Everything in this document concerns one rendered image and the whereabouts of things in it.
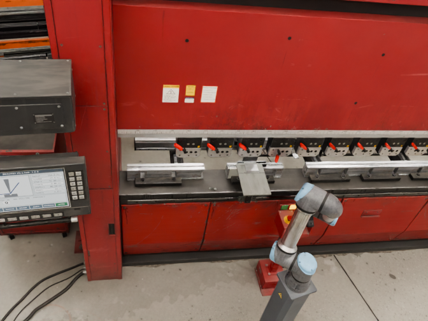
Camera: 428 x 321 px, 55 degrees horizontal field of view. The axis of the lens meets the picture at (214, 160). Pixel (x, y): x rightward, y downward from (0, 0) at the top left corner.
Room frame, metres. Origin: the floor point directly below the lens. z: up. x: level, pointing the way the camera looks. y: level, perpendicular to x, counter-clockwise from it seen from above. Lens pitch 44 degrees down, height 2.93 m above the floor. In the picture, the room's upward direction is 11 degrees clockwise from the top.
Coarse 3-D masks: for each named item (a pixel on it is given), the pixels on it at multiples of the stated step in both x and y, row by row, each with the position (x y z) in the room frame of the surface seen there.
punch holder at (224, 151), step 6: (210, 138) 1.89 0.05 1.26; (216, 138) 1.90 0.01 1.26; (222, 138) 1.91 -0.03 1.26; (228, 138) 1.92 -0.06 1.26; (216, 144) 1.90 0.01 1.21; (222, 144) 1.91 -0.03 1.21; (228, 144) 1.92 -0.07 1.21; (210, 150) 1.89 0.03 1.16; (222, 150) 1.91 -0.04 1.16; (228, 150) 1.92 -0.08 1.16; (210, 156) 1.89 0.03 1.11; (216, 156) 1.90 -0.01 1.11; (222, 156) 1.91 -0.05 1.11; (228, 156) 1.92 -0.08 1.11
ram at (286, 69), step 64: (128, 0) 1.81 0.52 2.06; (128, 64) 1.76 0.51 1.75; (192, 64) 1.84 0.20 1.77; (256, 64) 1.94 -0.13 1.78; (320, 64) 2.04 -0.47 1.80; (384, 64) 2.14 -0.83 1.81; (128, 128) 1.75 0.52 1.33; (192, 128) 1.86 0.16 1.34; (256, 128) 1.96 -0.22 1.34; (320, 128) 2.08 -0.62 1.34; (384, 128) 2.20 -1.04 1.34
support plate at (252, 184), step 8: (240, 168) 1.94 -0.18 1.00; (240, 176) 1.86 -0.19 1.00; (248, 176) 1.88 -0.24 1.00; (256, 176) 1.89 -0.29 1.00; (264, 176) 1.91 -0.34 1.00; (248, 184) 1.81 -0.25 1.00; (256, 184) 1.82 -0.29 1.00; (264, 184) 1.84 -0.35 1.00; (248, 192) 1.74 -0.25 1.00; (256, 192) 1.75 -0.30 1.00; (264, 192) 1.77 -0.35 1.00
